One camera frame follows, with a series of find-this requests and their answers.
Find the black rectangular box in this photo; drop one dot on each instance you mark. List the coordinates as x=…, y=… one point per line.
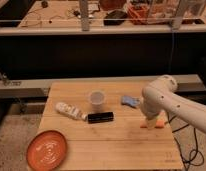
x=100, y=117

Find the red basket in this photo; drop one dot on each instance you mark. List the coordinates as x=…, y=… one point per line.
x=137, y=15

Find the translucent plastic cup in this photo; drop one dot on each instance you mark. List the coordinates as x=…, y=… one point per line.
x=96, y=100

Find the metal post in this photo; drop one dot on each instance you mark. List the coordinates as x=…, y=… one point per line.
x=83, y=4

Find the black object on bench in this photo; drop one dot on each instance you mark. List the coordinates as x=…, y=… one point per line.
x=115, y=17

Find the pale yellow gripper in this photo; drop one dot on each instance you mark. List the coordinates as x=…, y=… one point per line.
x=151, y=122

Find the white plastic bottle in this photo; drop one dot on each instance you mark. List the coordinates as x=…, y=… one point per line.
x=70, y=111

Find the orange plate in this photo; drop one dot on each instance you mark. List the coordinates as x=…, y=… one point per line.
x=46, y=151

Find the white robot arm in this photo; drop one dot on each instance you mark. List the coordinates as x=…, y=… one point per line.
x=160, y=94

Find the blue cloth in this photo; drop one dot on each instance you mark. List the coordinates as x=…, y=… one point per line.
x=130, y=101

